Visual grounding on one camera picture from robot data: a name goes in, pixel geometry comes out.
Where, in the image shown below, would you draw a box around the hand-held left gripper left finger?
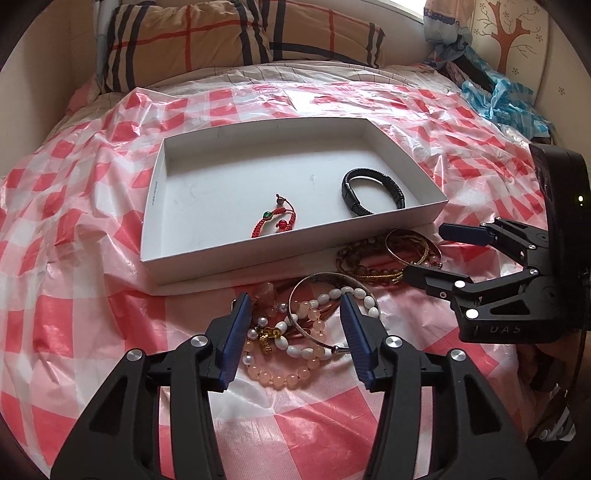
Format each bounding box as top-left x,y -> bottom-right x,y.
50,293 -> 254,480

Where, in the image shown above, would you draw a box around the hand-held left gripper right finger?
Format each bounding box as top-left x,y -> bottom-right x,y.
341,294 -> 539,480

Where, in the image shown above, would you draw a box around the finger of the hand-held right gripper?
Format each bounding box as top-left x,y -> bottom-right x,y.
401,263 -> 552,324
438,217 -> 554,267

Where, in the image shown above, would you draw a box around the pearl bracelet with gold charm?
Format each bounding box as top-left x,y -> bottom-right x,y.
246,301 -> 288,366

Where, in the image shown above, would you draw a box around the white bead bracelet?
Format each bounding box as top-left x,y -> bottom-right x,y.
277,286 -> 382,363

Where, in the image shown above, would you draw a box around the pink bead bracelet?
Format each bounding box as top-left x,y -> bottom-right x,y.
242,300 -> 334,391

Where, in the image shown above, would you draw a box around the silver bangle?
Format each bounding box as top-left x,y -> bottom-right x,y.
288,272 -> 378,354

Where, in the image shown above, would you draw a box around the white cardboard box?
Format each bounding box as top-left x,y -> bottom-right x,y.
140,117 -> 450,296

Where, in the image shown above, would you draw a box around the thin gold bangles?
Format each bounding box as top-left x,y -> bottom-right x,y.
385,228 -> 445,272

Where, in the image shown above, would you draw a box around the blue plastic bag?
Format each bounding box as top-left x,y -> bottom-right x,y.
462,69 -> 555,136

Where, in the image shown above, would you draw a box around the red checkered plastic sheet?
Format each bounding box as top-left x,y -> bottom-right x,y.
0,78 -> 571,480

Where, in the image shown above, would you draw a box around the dark clothes pile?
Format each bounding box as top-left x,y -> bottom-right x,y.
425,46 -> 499,95

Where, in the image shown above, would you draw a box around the beige tree print panel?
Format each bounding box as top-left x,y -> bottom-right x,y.
471,0 -> 561,121

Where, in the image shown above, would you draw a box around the striped white quilt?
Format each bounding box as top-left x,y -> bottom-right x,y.
65,60 -> 462,121

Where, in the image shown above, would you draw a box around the plaid pillow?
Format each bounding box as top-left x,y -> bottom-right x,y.
256,0 -> 387,69
99,4 -> 278,93

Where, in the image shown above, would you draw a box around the pink cloth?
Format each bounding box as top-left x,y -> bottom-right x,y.
65,76 -> 122,116

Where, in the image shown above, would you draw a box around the gold chain bracelet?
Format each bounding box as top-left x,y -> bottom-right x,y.
339,263 -> 406,285

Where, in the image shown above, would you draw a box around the brown bead bracelet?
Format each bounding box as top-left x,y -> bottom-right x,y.
335,237 -> 407,283

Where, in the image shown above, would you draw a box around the black leather bracelet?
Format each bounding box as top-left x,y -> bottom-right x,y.
342,169 -> 407,217

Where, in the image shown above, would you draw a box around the red string bracelet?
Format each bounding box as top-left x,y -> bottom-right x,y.
250,194 -> 299,239

